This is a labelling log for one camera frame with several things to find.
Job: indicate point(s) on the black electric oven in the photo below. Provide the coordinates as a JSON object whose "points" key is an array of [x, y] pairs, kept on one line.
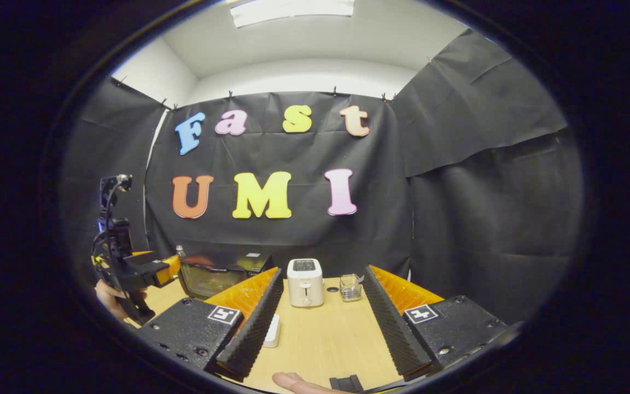
{"points": [[222, 276]]}

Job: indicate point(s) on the clear plastic water bottle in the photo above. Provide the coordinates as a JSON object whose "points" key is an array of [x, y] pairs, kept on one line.
{"points": [[180, 251]]}

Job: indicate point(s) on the large ceiling light panel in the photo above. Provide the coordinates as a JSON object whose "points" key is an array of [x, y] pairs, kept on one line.
{"points": [[293, 11]]}

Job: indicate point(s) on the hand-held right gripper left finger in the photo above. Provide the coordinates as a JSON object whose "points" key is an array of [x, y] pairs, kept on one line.
{"points": [[257, 323]]}

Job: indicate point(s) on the white toaster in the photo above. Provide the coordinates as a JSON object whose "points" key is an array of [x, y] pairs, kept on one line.
{"points": [[305, 282]]}

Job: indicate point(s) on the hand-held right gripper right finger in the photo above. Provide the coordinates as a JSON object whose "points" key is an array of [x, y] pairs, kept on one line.
{"points": [[394, 323]]}

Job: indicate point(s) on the clear utensil holder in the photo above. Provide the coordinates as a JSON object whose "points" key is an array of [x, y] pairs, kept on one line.
{"points": [[351, 287]]}

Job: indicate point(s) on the white rectangular plate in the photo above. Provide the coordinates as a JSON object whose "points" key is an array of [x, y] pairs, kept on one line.
{"points": [[272, 331]]}

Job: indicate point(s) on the black backdrop cloth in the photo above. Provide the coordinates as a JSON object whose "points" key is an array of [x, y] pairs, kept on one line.
{"points": [[348, 219]]}

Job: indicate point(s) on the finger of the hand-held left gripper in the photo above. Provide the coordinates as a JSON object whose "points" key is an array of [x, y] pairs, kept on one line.
{"points": [[168, 269]]}

